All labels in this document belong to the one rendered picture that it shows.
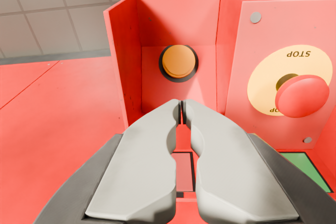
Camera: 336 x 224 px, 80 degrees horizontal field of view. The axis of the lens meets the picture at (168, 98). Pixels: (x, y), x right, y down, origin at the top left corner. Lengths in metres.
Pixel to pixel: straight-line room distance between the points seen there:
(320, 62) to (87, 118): 0.49
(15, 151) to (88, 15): 0.67
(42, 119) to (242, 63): 0.54
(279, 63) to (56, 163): 0.42
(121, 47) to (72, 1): 0.89
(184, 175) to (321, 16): 0.18
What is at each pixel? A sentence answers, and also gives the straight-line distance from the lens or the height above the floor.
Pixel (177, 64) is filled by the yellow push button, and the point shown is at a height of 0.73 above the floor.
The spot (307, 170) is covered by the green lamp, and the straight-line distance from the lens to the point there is 0.25.
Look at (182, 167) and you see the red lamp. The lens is 0.22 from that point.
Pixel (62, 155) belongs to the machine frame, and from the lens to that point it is 0.48.
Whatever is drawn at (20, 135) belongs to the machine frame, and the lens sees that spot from 0.61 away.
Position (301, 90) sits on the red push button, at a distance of 0.18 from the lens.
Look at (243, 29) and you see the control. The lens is 0.18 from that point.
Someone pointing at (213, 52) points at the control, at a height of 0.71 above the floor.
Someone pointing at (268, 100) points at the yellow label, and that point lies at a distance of 0.21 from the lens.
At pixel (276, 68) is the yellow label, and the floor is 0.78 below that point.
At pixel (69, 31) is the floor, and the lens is 1.09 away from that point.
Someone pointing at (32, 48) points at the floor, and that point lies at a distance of 1.21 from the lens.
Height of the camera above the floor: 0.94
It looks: 57 degrees down
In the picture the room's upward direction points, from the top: 177 degrees counter-clockwise
